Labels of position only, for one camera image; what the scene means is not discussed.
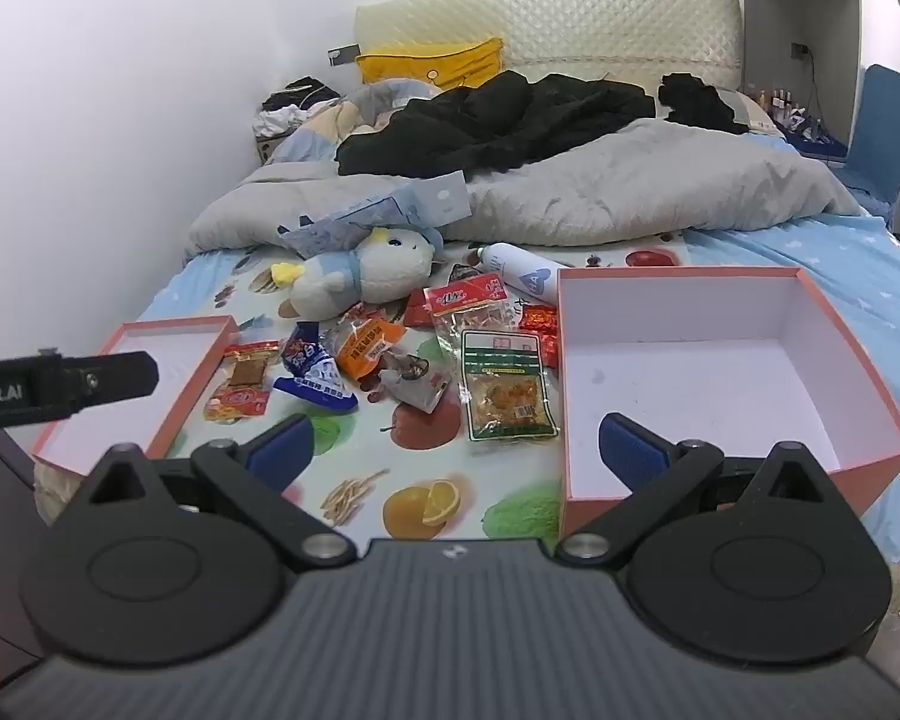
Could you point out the pink box lid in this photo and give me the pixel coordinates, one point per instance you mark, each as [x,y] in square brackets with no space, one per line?
[131,397]

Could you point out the pink cardboard box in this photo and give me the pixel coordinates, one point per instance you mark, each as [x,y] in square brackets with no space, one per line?
[690,390]

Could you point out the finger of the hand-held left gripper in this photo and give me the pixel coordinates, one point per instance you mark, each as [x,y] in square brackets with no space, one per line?
[116,382]

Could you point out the red yellow snack packet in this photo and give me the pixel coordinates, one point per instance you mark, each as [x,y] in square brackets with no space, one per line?
[244,382]

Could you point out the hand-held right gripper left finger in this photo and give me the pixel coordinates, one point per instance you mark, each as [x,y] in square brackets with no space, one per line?
[281,448]

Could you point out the grey white snack packet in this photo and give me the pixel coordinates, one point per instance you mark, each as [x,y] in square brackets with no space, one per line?
[416,382]

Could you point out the red label clear snack packet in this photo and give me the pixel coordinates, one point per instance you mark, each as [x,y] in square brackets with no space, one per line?
[469,304]

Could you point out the pile of clothes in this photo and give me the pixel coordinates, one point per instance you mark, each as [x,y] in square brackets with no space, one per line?
[292,105]

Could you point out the light blue plastic bag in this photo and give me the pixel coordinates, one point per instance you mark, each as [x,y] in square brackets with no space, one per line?
[390,214]

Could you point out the dark foil snack packet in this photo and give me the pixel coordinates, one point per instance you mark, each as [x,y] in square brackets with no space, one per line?
[465,275]

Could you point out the orange snack packet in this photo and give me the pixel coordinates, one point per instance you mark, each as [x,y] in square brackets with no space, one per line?
[367,349]

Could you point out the grey duvet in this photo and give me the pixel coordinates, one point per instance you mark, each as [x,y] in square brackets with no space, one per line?
[645,180]

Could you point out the white and blue plush toy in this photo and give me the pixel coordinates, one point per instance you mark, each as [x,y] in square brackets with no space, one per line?
[375,270]

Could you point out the dark wall outlet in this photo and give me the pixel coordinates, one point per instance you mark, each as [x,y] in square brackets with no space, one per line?
[801,49]

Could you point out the grey wall plate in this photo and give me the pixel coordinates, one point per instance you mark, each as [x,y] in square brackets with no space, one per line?
[341,55]

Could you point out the fruit print bedsheet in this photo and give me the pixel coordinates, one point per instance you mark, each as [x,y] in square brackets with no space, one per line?
[435,465]

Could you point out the blue tray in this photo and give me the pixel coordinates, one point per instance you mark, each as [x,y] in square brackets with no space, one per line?
[817,144]

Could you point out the yellow pillow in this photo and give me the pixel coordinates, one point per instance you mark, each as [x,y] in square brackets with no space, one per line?
[427,64]

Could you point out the small black garment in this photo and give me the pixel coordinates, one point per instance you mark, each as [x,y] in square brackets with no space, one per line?
[701,101]

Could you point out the cream quilted headboard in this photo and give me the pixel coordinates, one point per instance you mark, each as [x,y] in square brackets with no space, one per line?
[607,26]

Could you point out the green label snack packet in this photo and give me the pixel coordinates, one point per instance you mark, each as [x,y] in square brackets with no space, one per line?
[506,390]

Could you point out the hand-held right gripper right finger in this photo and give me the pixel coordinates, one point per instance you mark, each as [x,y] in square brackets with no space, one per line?
[630,451]

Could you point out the black clothing heap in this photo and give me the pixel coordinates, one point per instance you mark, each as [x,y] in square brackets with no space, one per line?
[495,120]

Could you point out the white spray bottle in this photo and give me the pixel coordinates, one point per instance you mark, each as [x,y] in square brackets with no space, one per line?
[521,274]

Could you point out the blue white snack packet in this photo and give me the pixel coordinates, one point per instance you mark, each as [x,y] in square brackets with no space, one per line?
[315,375]

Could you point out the red foil snack packets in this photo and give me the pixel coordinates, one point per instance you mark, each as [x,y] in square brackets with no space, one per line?
[544,330]

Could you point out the brown cardboard box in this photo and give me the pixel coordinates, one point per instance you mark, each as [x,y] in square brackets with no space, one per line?
[268,148]

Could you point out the blue chair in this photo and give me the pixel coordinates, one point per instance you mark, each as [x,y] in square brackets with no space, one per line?
[885,127]

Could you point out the group of small bottles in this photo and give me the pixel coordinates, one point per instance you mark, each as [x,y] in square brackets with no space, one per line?
[784,109]

